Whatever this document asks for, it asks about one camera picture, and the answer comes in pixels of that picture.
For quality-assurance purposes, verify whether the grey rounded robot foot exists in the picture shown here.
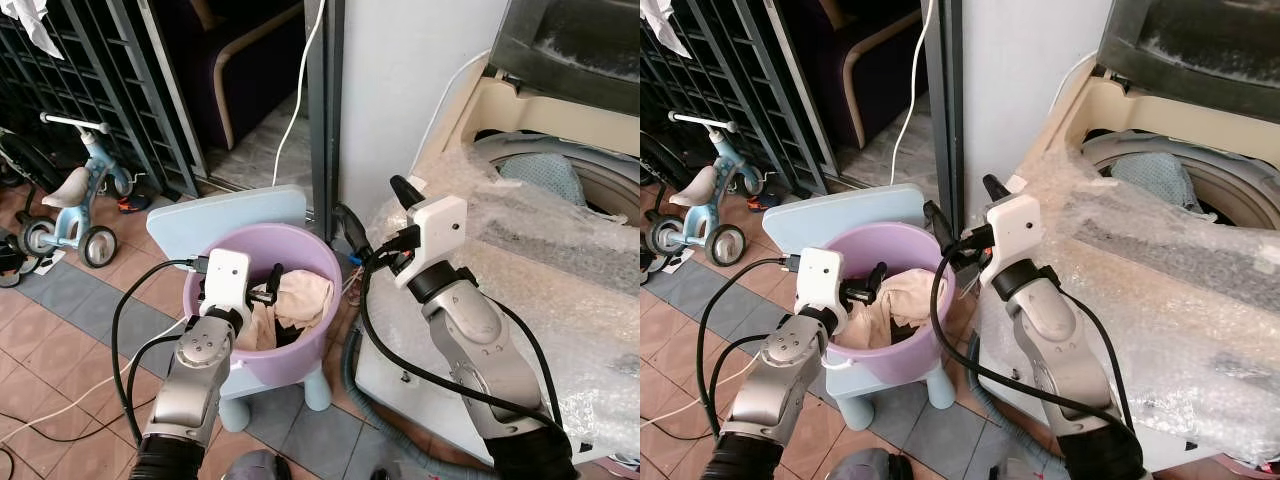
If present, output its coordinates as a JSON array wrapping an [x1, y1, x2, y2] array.
[[828, 448, 913, 480], [222, 449, 293, 480]]

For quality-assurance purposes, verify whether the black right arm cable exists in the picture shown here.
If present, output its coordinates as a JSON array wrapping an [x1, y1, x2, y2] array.
[[357, 250, 567, 433], [929, 248, 1137, 433]]

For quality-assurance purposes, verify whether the light blue children's tricycle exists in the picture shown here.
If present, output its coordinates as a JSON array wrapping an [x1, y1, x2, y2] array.
[[14, 111, 138, 270], [645, 110, 748, 268]]

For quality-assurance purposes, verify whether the dark door frame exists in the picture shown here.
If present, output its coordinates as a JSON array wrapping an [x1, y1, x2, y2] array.
[[922, 0, 967, 241], [303, 0, 347, 243]]

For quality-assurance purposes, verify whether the white hanging cloth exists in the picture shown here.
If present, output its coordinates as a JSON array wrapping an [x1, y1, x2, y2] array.
[[0, 0, 67, 61], [640, 0, 693, 59]]

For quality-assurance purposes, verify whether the white floor cable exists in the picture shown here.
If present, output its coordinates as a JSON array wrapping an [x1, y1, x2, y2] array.
[[0, 318, 193, 443], [640, 350, 763, 429]]

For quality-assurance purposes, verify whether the grey corrugated drain hose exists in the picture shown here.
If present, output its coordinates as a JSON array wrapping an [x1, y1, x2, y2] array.
[[966, 330, 1066, 480]]

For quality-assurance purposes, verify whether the black metal grid gate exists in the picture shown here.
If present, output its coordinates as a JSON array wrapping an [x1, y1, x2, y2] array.
[[640, 0, 829, 196], [0, 0, 201, 198]]

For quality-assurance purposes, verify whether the top-loading washing machine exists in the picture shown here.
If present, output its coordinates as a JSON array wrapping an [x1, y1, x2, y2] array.
[[353, 0, 641, 471], [968, 0, 1280, 475]]

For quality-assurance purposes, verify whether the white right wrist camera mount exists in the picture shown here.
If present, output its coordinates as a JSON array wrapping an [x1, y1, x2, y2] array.
[[978, 194, 1047, 291], [394, 195, 470, 289]]

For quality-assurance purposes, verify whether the beige garment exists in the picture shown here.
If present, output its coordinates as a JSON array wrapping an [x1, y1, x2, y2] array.
[[234, 267, 336, 352], [838, 267, 949, 350]]

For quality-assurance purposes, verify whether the dark washing machine lid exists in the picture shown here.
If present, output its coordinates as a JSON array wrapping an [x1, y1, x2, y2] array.
[[1096, 0, 1280, 98], [488, 0, 641, 89]]

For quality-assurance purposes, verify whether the blue-grey garment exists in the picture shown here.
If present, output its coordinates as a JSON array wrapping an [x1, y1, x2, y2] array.
[[1110, 151, 1201, 213], [497, 152, 588, 208]]

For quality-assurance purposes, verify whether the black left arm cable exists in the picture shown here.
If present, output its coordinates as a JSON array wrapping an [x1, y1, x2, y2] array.
[[696, 255, 803, 441], [110, 257, 211, 447]]

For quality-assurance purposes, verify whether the dark armchair with beige trim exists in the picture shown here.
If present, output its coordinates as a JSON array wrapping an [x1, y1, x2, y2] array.
[[780, 0, 927, 151], [150, 0, 307, 153]]

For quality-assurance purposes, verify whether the white hanging cable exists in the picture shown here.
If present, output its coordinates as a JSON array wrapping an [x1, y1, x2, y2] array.
[[889, 0, 937, 159], [271, 0, 330, 188]]

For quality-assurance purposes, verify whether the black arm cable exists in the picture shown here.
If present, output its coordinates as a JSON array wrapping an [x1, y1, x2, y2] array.
[[929, 248, 1137, 433], [357, 250, 567, 433], [110, 257, 211, 447], [696, 255, 803, 441]]

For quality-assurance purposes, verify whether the purple plastic bucket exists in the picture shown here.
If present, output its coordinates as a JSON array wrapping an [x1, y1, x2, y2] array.
[[818, 221, 958, 387], [182, 222, 344, 387]]

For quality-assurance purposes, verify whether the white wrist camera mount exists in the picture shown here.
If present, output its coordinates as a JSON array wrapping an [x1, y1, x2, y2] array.
[[978, 194, 1047, 291], [394, 195, 470, 289], [794, 247, 851, 313], [199, 249, 253, 317]]

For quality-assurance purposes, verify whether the light blue plastic stool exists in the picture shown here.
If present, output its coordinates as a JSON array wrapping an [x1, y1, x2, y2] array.
[[146, 184, 337, 433], [762, 183, 959, 432]]

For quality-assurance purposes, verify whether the clear bubble wrap sheet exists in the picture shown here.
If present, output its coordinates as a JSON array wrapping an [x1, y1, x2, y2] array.
[[975, 150, 1280, 441], [366, 150, 641, 457]]

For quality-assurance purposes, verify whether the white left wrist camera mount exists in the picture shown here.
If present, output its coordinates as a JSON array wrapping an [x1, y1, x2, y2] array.
[[794, 247, 851, 313], [199, 249, 253, 317]]

